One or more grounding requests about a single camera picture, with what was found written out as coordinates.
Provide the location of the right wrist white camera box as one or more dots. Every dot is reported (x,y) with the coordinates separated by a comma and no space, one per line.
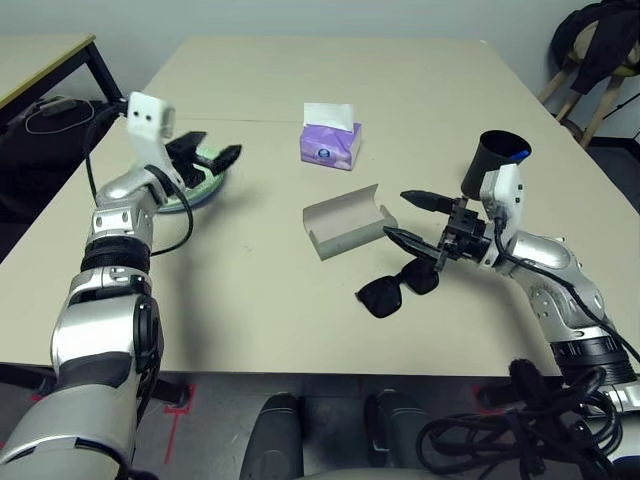
(507,190)

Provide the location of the robot left leg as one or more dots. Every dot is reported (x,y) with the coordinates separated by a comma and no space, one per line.
(272,435)

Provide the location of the beige black-framed side table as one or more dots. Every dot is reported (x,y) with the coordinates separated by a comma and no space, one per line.
(40,60)

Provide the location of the light green plate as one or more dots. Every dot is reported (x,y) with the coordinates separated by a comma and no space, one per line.
(197,192)

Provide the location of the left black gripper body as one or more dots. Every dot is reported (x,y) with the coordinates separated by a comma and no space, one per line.
(192,170)

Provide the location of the robot leg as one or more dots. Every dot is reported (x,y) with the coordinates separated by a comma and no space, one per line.
(400,425)
(272,435)

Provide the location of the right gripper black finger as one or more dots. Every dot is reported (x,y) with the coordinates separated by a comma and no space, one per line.
(430,202)
(415,247)

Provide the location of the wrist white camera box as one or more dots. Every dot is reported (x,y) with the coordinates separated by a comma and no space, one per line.
(145,117)
(507,190)

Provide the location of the robot right leg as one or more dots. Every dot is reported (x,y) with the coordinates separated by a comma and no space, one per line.
(400,425)

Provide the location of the wooden stool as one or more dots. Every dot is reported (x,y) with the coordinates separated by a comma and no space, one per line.
(597,112)

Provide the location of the black sunglasses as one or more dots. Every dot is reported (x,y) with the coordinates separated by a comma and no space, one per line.
(382,297)

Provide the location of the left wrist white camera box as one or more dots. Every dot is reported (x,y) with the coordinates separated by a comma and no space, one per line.
(145,117)

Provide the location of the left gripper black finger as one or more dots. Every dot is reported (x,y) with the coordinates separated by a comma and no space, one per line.
(187,142)
(227,157)

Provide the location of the grey power adapter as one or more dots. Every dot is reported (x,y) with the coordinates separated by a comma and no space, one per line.
(57,106)

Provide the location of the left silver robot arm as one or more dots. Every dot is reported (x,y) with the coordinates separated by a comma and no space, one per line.
(107,340)

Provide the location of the blue capped white marker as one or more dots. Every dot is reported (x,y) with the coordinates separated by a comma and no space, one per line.
(521,154)

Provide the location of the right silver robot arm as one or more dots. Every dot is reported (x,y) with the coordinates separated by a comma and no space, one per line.
(545,255)

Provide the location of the black jacket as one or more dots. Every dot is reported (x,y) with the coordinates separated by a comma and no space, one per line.
(595,45)

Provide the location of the purple tissue pack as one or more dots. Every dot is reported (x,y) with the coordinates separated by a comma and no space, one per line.
(330,145)

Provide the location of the black plastic cup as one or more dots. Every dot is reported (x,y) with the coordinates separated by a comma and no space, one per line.
(480,170)

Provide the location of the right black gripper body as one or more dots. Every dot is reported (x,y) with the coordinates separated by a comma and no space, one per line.
(465,235)

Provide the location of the grey glasses case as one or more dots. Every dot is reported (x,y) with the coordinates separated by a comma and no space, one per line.
(340,220)

